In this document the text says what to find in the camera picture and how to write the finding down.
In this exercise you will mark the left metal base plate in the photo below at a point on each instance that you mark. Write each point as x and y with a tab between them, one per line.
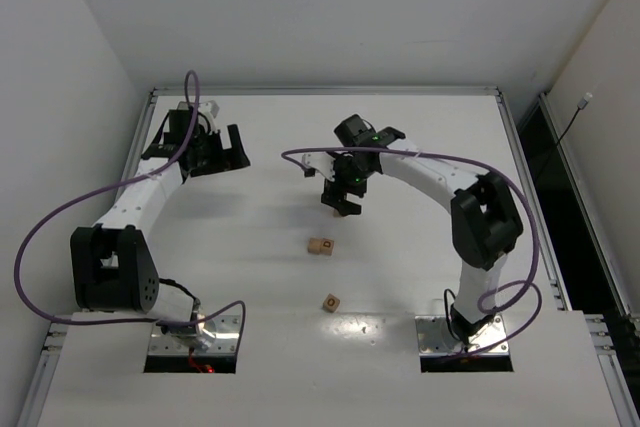
216	337

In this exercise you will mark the plain wood cube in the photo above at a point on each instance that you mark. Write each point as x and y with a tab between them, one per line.
314	246

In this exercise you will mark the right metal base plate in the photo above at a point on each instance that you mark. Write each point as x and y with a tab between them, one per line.
434	339

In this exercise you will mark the metal base plate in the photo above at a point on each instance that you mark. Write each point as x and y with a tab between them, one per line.
434	339
216	337

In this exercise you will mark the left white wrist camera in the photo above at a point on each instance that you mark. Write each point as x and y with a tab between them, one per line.
209	109

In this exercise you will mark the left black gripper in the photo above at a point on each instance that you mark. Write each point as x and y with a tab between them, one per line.
220	153

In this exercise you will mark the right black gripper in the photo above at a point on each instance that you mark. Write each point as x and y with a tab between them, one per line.
339	191

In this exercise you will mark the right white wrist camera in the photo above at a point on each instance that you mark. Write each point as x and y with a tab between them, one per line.
319	162

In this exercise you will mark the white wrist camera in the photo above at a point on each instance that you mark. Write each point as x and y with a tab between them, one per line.
209	109
319	162

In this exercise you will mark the aluminium table frame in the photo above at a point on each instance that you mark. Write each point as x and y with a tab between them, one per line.
244	235

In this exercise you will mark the wood cube letter O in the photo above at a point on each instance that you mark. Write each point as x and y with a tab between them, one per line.
331	303

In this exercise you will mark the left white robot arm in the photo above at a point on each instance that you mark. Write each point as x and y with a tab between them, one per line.
113	268

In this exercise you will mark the wood cube letter D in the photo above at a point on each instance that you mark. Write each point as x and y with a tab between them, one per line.
326	247

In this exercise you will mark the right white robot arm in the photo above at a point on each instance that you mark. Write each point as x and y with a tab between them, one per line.
484	219

